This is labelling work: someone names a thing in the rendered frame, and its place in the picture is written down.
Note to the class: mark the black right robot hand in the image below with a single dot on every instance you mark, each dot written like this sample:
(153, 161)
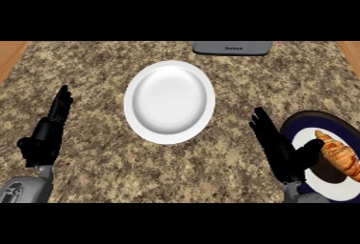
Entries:
(280, 149)

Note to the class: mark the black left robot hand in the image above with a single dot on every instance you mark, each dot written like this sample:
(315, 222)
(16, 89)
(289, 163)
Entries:
(44, 136)

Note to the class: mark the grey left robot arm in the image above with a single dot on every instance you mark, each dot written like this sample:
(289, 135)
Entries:
(26, 187)

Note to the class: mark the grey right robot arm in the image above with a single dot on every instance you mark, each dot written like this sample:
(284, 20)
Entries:
(299, 193)

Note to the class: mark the golden brown croissant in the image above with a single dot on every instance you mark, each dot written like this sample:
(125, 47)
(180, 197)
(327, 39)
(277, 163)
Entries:
(340, 155)

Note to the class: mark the navy rimmed white plate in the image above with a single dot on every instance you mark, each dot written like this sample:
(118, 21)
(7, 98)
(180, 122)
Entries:
(327, 187)

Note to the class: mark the grey flat appliance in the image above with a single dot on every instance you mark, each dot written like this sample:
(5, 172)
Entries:
(231, 48)

